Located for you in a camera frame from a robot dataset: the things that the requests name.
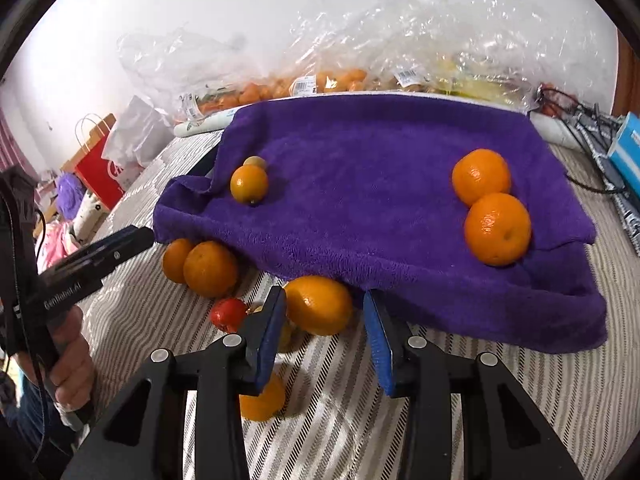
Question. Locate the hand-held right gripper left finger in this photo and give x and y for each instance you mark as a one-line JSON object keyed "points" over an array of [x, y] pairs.
{"points": [[267, 340]]}

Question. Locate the pink blanket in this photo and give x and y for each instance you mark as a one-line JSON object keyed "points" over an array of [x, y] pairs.
{"points": [[55, 245]]}

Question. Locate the brown wooden door frame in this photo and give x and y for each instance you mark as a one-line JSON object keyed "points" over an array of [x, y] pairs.
{"points": [[627, 75]]}

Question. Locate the pink striped curtain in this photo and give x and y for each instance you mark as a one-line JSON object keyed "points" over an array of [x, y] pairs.
{"points": [[7, 145]]}

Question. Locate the purple towel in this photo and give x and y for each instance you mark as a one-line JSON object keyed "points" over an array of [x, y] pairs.
{"points": [[370, 185]]}

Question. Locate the white floral cloth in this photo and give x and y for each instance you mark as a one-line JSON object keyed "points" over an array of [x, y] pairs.
{"points": [[92, 215]]}

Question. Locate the purple cloth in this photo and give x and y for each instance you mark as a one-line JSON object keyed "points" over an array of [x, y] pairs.
{"points": [[70, 192]]}

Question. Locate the dark checked cloth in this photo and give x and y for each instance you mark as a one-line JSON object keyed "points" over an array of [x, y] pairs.
{"points": [[622, 205]]}

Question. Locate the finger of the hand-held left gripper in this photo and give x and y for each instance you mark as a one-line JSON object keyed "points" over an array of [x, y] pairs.
{"points": [[120, 247]]}

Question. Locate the orange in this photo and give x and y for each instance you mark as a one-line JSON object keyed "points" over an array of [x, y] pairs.
{"points": [[318, 305], [497, 228], [174, 260], [481, 177], [249, 184], [265, 404], [210, 268]]}

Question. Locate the person's blue jeans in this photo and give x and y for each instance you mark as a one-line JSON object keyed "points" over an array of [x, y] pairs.
{"points": [[25, 410]]}

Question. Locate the red tomato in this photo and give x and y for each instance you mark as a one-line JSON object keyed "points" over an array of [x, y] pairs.
{"points": [[227, 314]]}

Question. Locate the person's left hand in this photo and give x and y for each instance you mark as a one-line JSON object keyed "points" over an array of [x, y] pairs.
{"points": [[75, 360]]}

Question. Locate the white plastic bag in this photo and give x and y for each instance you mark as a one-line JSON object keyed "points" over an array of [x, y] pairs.
{"points": [[137, 132]]}

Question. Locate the blue tissue box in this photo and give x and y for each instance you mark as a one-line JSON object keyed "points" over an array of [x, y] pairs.
{"points": [[627, 152]]}

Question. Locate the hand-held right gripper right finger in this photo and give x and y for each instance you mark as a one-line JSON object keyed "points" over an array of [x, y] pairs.
{"points": [[382, 345]]}

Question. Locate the small green fruit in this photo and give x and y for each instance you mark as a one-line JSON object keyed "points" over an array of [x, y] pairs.
{"points": [[256, 161], [286, 335]]}

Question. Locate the clear plastic bag of bananas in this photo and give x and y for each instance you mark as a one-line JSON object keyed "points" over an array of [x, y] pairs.
{"points": [[475, 85]]}

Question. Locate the red paper bag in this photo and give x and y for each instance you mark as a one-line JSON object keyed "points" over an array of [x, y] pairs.
{"points": [[102, 170]]}

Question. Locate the clear plastic bag of tomatoes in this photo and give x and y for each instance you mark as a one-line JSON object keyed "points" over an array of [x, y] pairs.
{"points": [[575, 60]]}

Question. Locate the clear plastic bag of oranges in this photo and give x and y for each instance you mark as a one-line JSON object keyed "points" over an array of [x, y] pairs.
{"points": [[210, 102], [345, 80]]}

